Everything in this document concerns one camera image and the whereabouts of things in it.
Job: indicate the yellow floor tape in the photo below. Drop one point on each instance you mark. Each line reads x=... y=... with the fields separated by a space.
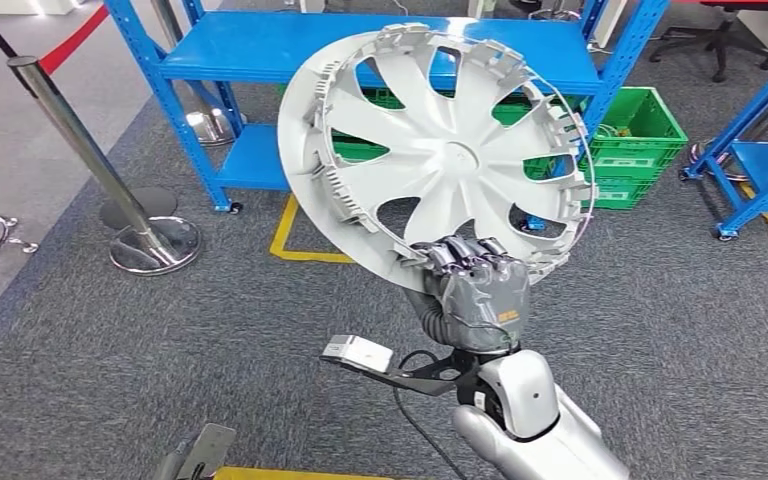
x=291 y=474
x=284 y=232

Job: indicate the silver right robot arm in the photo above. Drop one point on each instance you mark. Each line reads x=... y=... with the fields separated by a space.
x=530 y=397

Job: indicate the red barrier belt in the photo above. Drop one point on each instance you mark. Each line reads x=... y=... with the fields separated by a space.
x=72 y=40

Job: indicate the white desk panel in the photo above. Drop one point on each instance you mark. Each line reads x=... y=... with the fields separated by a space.
x=612 y=20

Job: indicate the black office chair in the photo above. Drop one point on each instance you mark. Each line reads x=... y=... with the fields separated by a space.
x=718 y=40

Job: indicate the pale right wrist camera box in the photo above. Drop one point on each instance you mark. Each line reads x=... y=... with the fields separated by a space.
x=357 y=354

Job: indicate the blue metal shelf rack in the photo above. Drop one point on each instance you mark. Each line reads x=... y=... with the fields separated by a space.
x=258 y=46
x=765 y=166

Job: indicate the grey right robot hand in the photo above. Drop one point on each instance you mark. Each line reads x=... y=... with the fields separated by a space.
x=483 y=305

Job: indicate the grey plastic wheel hubcap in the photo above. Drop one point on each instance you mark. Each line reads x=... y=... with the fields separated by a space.
x=444 y=159

